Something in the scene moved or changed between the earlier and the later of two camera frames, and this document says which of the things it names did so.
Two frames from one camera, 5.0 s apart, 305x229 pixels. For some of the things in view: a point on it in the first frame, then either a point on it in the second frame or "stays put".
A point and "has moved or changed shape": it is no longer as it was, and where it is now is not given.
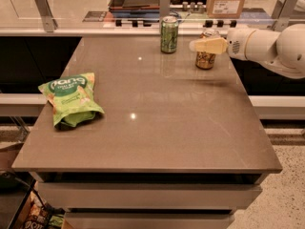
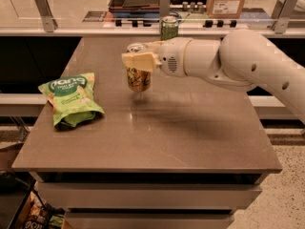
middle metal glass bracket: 164,10 stays put
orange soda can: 207,60 has moved or changed shape
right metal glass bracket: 285,2 stays put
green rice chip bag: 71,99 stays put
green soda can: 169,36 stays put
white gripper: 235,44 -> 171,55
